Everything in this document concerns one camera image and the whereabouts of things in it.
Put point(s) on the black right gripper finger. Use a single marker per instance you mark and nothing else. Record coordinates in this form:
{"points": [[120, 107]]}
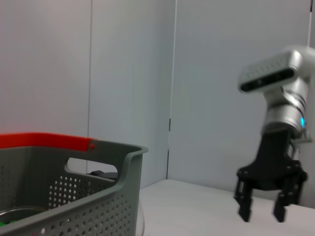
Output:
{"points": [[286, 199], [243, 201]]}

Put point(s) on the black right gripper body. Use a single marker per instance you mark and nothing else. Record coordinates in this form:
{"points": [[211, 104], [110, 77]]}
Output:
{"points": [[273, 167]]}

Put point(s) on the glass teacup black sleeve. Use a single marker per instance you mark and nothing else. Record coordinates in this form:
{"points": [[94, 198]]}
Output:
{"points": [[24, 211]]}

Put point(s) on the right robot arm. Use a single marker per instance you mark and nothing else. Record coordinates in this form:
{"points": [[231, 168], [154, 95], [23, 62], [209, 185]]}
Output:
{"points": [[283, 98]]}

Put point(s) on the glass teapot black lid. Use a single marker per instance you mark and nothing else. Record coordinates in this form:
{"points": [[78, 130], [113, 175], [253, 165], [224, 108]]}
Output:
{"points": [[103, 174]]}

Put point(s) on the grey perforated plastic basket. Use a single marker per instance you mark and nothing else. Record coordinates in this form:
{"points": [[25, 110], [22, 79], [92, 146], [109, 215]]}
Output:
{"points": [[73, 196]]}

